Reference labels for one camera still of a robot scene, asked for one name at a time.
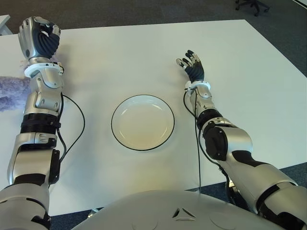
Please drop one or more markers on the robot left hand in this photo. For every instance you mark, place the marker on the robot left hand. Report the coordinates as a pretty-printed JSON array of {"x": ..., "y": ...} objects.
[{"x": 40, "y": 43}]

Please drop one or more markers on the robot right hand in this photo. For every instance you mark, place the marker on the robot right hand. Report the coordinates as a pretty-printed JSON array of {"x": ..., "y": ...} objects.
[{"x": 196, "y": 71}]

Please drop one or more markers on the purple plush bunny doll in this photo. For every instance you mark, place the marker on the purple plush bunny doll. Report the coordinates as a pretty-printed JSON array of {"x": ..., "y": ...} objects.
[{"x": 12, "y": 92}]

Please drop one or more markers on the robot right arm silver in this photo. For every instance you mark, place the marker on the robot right arm silver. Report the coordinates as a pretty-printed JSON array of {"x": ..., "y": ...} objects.
[{"x": 239, "y": 143}]

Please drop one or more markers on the robot left arm silver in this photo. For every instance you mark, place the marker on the robot left arm silver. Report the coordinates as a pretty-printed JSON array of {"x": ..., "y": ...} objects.
[{"x": 36, "y": 148}]

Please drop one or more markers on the white plate black rim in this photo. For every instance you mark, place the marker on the white plate black rim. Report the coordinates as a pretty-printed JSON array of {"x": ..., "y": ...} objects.
[{"x": 142, "y": 122}]

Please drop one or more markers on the black office chair base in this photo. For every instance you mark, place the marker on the black office chair base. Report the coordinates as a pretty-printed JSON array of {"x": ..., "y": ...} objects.
[{"x": 251, "y": 4}]

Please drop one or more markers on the silver robot torso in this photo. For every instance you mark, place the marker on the silver robot torso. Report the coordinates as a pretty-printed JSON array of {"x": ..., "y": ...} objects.
[{"x": 168, "y": 210}]

